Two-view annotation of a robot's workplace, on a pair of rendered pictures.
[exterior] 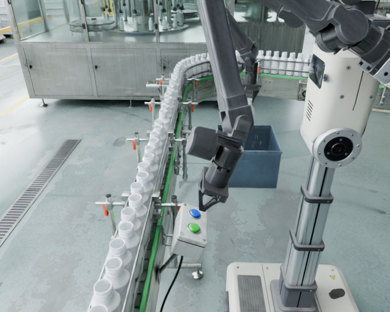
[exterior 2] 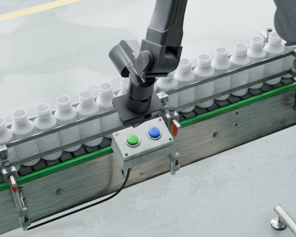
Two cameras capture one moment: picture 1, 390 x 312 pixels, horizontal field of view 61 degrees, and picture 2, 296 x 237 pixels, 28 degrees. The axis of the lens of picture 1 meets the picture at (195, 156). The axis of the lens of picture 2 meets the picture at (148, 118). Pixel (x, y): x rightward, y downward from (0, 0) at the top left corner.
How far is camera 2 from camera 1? 1.11 m
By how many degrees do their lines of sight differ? 53
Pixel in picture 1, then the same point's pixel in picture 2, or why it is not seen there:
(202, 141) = (117, 55)
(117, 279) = (39, 121)
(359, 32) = not seen: outside the picture
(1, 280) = not seen: hidden behind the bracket
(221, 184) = (128, 107)
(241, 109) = (151, 45)
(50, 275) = not seen: hidden behind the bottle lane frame
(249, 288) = not seen: outside the picture
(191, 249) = (118, 154)
